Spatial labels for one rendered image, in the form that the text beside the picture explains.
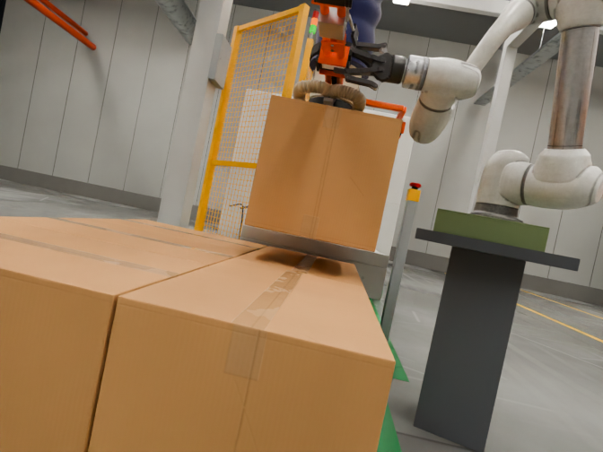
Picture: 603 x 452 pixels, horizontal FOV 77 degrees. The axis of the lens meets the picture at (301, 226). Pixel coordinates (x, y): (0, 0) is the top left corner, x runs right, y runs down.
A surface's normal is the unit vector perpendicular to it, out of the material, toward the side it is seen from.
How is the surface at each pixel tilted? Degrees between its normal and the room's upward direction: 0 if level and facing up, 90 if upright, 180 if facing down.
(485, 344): 90
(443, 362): 90
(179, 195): 90
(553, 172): 106
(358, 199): 89
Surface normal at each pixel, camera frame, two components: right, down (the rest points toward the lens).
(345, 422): -0.09, 0.00
